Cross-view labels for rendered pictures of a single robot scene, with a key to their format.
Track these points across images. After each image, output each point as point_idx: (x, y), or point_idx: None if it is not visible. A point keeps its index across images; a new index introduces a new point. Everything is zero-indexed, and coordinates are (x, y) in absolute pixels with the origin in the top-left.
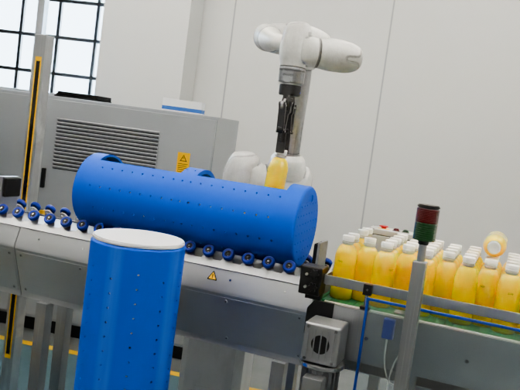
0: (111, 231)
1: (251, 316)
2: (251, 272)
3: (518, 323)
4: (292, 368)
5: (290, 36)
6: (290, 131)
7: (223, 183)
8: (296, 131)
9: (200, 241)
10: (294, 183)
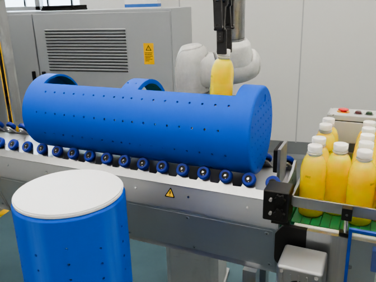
0: (37, 186)
1: (215, 230)
2: (209, 188)
3: None
4: None
5: None
6: (231, 26)
7: (165, 96)
8: (239, 15)
9: (153, 158)
10: (243, 85)
